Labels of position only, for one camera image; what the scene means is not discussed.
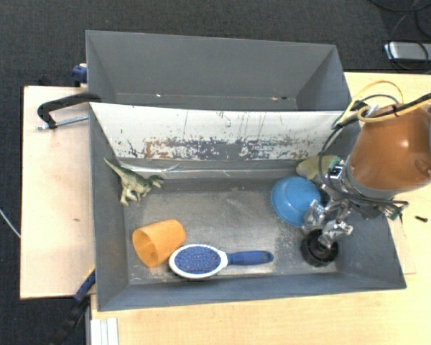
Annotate grey metal bin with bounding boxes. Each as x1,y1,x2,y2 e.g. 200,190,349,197
85,29,407,313

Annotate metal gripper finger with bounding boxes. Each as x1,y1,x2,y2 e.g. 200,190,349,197
319,215,355,251
301,198,328,234

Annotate blue bowl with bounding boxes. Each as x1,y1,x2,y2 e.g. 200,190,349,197
270,176,325,228

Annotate green toy dinosaur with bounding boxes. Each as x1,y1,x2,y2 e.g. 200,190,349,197
103,157,165,207

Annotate black round ribbed lid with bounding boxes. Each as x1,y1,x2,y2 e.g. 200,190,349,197
300,228,340,267

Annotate blue and white hairbrush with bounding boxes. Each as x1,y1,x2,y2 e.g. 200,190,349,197
168,243,275,280

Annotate orange plastic cup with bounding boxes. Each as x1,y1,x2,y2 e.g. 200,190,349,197
131,218,187,269

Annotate pale wood board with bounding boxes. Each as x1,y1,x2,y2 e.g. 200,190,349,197
19,86,96,300

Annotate pale yellow-green soft toy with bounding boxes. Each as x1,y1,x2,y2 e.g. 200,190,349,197
295,155,342,181

